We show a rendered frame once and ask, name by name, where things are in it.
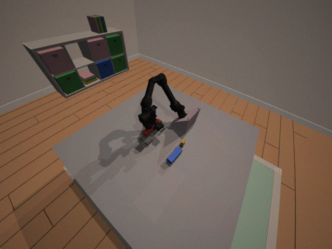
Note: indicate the blue rectangular block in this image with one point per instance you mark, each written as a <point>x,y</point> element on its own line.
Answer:
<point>174,155</point>

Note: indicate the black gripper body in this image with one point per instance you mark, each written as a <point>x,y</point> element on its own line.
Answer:
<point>158,125</point>

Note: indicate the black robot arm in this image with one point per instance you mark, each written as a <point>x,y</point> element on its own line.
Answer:
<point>149,111</point>

